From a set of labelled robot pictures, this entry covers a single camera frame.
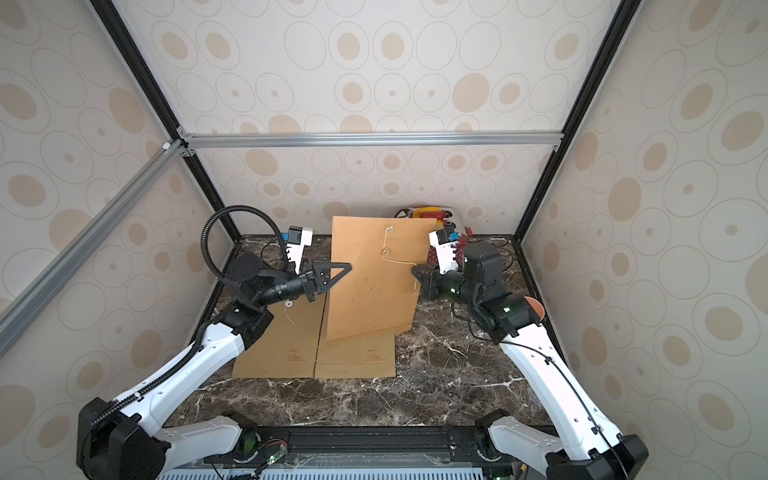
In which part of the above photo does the brown file envelope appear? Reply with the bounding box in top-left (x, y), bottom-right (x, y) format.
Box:
top-left (232, 294), bottom-right (326, 379)
top-left (327, 216), bottom-right (436, 342)
top-left (314, 325), bottom-right (396, 379)

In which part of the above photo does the envelope white string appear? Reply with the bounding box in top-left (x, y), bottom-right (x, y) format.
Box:
top-left (379, 225), bottom-right (421, 292)

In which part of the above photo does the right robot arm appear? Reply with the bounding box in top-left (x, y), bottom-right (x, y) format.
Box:
top-left (411, 242), bottom-right (649, 479)

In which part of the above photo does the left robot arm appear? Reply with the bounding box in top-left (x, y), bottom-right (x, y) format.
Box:
top-left (75, 205), bottom-right (352, 479)

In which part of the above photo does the red polka dot toaster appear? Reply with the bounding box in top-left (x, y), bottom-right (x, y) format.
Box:
top-left (402, 206), bottom-right (473, 267)

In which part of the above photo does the pink cup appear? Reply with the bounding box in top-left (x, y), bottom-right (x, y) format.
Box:
top-left (525, 296), bottom-right (546, 323)

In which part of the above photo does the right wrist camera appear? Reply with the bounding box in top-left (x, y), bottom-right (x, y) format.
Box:
top-left (429, 226), bottom-right (459, 274)

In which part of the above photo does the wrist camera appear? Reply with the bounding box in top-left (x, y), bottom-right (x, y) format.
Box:
top-left (283, 226), bottom-right (313, 274)
top-left (429, 226), bottom-right (459, 274)

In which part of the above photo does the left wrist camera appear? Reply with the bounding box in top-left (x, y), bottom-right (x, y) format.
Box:
top-left (283, 226), bottom-right (313, 274)

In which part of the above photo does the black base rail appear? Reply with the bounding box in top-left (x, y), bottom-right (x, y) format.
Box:
top-left (143, 424), bottom-right (628, 480)

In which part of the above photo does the back aluminium rail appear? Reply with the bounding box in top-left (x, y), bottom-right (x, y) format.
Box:
top-left (180, 130), bottom-right (564, 149)

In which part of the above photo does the aluminium rail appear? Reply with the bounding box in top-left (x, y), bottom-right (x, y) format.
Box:
top-left (180, 130), bottom-right (564, 149)
top-left (1, 139), bottom-right (184, 354)

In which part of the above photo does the left aluminium rail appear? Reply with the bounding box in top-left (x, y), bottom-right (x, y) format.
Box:
top-left (1, 139), bottom-right (184, 354)

